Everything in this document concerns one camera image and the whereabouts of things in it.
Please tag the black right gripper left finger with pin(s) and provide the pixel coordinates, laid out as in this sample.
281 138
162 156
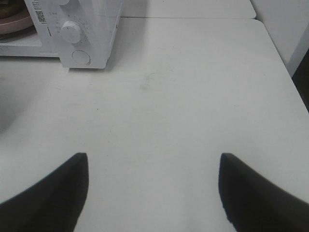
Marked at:
53 204

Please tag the pink round plate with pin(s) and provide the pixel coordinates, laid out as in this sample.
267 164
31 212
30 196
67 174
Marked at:
17 22

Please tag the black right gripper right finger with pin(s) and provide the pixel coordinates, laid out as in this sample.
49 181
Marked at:
254 204

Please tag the round white door button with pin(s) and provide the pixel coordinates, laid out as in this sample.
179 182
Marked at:
81 57

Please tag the white microwave oven body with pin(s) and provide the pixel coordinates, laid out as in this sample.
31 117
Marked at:
98 20

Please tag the upper white power knob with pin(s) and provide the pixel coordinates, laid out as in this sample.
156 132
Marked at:
62 2

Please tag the lower white timer knob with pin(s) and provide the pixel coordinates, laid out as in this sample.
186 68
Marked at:
71 32

